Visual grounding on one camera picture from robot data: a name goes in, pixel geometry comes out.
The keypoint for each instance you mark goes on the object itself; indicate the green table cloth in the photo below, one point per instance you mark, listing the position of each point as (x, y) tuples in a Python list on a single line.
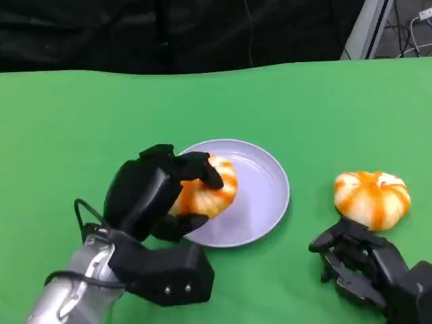
[(216, 108)]

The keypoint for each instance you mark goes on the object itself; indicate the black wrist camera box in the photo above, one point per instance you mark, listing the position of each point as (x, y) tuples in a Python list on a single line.
[(168, 270), (415, 293)]

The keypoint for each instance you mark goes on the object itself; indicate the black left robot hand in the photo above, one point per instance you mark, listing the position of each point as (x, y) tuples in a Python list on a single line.
[(141, 192)]

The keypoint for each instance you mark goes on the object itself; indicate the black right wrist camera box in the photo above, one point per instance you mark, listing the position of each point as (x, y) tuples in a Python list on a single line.
[(415, 293)]

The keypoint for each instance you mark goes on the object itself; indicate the black backdrop curtain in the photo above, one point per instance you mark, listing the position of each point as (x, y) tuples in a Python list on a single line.
[(135, 33)]

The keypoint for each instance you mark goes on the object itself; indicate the grey metal frame post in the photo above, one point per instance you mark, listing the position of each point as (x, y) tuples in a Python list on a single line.
[(366, 30)]

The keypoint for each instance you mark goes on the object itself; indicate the lilac plate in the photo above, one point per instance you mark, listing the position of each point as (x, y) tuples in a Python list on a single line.
[(260, 195)]

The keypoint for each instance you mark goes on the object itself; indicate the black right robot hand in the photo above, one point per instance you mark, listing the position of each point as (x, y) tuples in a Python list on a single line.
[(368, 260)]

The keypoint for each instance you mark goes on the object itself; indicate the orange white toy bread roll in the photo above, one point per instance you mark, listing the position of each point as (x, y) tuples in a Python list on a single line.
[(216, 199), (371, 199)]

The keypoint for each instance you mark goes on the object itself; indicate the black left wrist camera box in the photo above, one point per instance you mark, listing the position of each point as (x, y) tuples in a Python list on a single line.
[(168, 270)]

